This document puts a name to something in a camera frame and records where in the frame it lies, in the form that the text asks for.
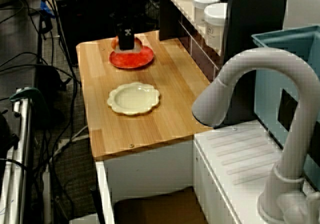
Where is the cream scalloped plate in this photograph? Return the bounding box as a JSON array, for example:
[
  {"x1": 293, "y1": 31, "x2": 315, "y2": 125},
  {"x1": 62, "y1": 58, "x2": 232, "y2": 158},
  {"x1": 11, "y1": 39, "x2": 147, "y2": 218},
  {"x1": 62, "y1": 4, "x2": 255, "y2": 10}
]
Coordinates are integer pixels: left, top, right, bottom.
[{"x1": 107, "y1": 82, "x2": 161, "y2": 116}]

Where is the white labelled plastic jar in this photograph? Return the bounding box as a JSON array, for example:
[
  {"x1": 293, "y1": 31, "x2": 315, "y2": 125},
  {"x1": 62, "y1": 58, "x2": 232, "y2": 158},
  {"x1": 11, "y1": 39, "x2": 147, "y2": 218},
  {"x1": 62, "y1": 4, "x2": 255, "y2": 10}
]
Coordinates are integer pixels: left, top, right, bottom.
[
  {"x1": 192, "y1": 0, "x2": 222, "y2": 27},
  {"x1": 203, "y1": 3, "x2": 229, "y2": 56}
]

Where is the teal plastic bin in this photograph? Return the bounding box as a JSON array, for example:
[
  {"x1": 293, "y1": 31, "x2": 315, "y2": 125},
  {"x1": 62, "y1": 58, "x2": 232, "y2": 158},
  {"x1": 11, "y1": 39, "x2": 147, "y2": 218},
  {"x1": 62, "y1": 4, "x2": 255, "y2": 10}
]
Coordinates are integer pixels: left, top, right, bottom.
[{"x1": 251, "y1": 25, "x2": 320, "y2": 192}]

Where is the blue plastic clip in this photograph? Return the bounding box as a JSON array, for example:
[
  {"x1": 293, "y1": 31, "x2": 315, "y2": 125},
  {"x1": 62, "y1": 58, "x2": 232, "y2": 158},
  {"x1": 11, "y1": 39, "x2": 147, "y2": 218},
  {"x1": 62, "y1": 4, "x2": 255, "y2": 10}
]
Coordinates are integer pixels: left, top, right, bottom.
[{"x1": 40, "y1": 0, "x2": 56, "y2": 19}]

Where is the salmon nigiri sushi toy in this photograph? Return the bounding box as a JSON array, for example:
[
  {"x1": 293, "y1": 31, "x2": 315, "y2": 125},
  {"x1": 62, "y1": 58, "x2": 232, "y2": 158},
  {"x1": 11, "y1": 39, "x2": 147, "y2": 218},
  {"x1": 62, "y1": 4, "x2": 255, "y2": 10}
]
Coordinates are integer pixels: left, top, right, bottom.
[{"x1": 111, "y1": 36, "x2": 144, "y2": 54}]

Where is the grey toy faucet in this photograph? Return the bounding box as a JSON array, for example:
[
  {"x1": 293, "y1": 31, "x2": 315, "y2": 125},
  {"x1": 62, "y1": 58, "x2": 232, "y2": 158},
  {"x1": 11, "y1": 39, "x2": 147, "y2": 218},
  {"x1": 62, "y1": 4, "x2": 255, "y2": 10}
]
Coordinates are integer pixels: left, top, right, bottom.
[{"x1": 191, "y1": 47, "x2": 320, "y2": 224}]

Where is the dark tile backsplash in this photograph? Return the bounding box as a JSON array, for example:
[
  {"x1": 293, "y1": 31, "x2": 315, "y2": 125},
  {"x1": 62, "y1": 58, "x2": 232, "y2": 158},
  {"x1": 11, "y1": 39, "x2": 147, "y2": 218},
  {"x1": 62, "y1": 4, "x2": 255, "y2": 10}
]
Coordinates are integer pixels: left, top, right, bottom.
[{"x1": 179, "y1": 16, "x2": 223, "y2": 82}]

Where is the white toy sink unit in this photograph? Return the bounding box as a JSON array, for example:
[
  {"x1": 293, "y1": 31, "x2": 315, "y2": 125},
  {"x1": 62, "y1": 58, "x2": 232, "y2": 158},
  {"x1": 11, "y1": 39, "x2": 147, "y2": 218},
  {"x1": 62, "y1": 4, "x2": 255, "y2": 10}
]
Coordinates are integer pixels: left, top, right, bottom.
[{"x1": 94, "y1": 120, "x2": 320, "y2": 224}]

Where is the grey floor cable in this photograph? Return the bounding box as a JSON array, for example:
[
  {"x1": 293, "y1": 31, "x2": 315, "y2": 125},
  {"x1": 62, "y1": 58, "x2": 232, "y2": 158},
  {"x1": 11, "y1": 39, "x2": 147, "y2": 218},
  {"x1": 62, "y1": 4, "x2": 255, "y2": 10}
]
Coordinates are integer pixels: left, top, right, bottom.
[{"x1": 48, "y1": 125, "x2": 90, "y2": 163}]

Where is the cream shelf ledge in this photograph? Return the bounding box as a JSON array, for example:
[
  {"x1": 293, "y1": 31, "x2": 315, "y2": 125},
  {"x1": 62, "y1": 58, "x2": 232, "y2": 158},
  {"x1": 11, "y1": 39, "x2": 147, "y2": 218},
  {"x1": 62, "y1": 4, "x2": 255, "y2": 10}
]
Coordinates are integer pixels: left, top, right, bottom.
[{"x1": 159, "y1": 0, "x2": 226, "y2": 57}]

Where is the green bar clamp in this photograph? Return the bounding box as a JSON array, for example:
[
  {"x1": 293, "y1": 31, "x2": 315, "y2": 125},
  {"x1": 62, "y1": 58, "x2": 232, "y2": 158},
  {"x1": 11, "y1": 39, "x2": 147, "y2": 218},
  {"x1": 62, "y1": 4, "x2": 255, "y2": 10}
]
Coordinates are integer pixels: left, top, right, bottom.
[{"x1": 9, "y1": 87, "x2": 50, "y2": 114}]

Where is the aluminium frame rail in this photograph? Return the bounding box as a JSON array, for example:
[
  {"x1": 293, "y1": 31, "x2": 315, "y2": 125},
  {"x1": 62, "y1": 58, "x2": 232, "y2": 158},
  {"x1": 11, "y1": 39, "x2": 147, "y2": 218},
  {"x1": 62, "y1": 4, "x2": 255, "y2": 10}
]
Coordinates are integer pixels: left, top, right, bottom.
[{"x1": 0, "y1": 88, "x2": 35, "y2": 224}]

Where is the dark shelf side panel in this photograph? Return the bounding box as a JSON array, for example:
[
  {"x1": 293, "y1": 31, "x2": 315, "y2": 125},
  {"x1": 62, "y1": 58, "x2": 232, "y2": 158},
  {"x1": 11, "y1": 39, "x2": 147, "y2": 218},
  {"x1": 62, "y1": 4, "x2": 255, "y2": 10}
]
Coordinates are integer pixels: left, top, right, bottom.
[
  {"x1": 223, "y1": 0, "x2": 290, "y2": 66},
  {"x1": 159, "y1": 0, "x2": 182, "y2": 41}
]

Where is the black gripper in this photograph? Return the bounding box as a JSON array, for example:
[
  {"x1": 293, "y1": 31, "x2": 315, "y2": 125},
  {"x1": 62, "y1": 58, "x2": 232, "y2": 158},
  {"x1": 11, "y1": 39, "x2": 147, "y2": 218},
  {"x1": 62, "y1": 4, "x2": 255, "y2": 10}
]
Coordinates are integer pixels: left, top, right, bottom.
[{"x1": 112, "y1": 8, "x2": 137, "y2": 51}]

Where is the black computer box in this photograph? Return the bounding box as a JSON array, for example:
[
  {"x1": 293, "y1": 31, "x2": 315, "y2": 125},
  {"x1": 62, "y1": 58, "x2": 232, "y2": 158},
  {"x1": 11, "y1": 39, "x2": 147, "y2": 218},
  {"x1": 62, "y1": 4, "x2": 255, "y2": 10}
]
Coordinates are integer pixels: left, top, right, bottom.
[{"x1": 53, "y1": 0, "x2": 115, "y2": 66}]

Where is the red round plate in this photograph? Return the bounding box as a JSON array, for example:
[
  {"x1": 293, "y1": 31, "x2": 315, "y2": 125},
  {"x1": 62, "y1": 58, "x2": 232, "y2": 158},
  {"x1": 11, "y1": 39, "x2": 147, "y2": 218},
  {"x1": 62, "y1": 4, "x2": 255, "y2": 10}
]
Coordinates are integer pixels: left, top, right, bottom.
[{"x1": 109, "y1": 45, "x2": 155, "y2": 70}]

